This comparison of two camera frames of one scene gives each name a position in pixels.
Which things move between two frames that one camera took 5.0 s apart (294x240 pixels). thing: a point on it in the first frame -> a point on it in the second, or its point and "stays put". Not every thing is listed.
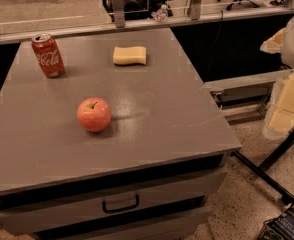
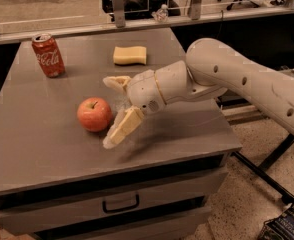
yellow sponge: [129, 55] stays put
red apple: [94, 114] stays put
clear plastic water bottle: [160, 15] stays put
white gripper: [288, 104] -> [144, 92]
